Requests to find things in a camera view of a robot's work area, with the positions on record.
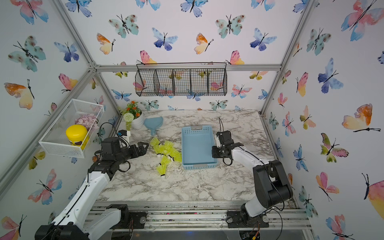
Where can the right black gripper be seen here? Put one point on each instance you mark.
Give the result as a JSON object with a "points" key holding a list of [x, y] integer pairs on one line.
{"points": [[214, 152]]}

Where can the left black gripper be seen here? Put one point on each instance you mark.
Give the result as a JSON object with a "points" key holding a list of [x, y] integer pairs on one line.
{"points": [[142, 151]]}

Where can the yellow shuttlecock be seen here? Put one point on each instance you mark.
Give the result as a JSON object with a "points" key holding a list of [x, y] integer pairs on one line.
{"points": [[155, 142], [160, 150], [165, 161], [175, 156], [168, 146], [162, 170]]}

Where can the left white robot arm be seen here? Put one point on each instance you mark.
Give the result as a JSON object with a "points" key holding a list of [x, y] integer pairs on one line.
{"points": [[70, 223]]}

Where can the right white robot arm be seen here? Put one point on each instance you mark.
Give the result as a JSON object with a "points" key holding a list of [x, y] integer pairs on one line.
{"points": [[272, 186]]}

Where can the light blue perforated storage box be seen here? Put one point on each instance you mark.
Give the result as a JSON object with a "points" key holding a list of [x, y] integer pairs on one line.
{"points": [[197, 143]]}

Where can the light blue plastic scoop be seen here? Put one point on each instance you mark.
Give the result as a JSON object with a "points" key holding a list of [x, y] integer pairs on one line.
{"points": [[153, 124]]}

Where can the white pot with artificial plant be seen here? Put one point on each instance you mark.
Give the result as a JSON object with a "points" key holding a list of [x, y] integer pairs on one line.
{"points": [[133, 116]]}

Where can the pink flower bundle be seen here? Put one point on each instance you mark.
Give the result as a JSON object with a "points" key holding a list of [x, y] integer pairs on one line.
{"points": [[89, 121]]}

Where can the yellow lidded jar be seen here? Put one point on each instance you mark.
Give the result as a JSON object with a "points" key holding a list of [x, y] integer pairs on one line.
{"points": [[78, 136]]}

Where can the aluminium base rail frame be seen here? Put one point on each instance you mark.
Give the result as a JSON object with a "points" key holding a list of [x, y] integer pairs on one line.
{"points": [[285, 221]]}

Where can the white wire wall basket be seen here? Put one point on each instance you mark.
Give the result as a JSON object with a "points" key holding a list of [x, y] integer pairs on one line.
{"points": [[55, 142]]}

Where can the black wire wall basket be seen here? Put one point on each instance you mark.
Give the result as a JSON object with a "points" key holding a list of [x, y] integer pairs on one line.
{"points": [[192, 80]]}

